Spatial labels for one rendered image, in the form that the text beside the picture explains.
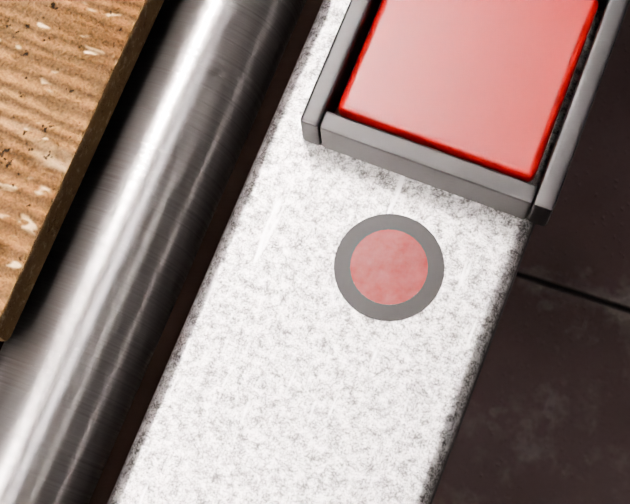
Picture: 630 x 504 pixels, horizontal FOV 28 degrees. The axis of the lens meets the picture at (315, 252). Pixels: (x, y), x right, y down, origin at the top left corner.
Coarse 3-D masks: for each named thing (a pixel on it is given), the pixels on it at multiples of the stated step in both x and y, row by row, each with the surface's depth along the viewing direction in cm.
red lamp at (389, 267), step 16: (368, 240) 36; (384, 240) 36; (400, 240) 36; (352, 256) 36; (368, 256) 36; (384, 256) 36; (400, 256) 36; (416, 256) 36; (352, 272) 36; (368, 272) 36; (384, 272) 36; (400, 272) 36; (416, 272) 36; (368, 288) 36; (384, 288) 36; (400, 288) 36; (416, 288) 36
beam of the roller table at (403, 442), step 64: (320, 64) 38; (256, 192) 37; (320, 192) 37; (384, 192) 37; (448, 192) 37; (256, 256) 36; (320, 256) 36; (448, 256) 36; (512, 256) 36; (192, 320) 36; (256, 320) 36; (320, 320) 36; (448, 320) 36; (192, 384) 36; (256, 384) 36; (320, 384) 35; (384, 384) 35; (448, 384) 35; (192, 448) 35; (256, 448) 35; (320, 448) 35; (384, 448) 35; (448, 448) 35
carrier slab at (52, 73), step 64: (0, 0) 37; (64, 0) 37; (128, 0) 36; (0, 64) 36; (64, 64) 36; (128, 64) 37; (0, 128) 36; (64, 128) 36; (0, 192) 35; (64, 192) 36; (0, 256) 35; (0, 320) 34
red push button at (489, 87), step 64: (384, 0) 37; (448, 0) 37; (512, 0) 37; (576, 0) 37; (384, 64) 36; (448, 64) 36; (512, 64) 36; (576, 64) 36; (384, 128) 36; (448, 128) 36; (512, 128) 36
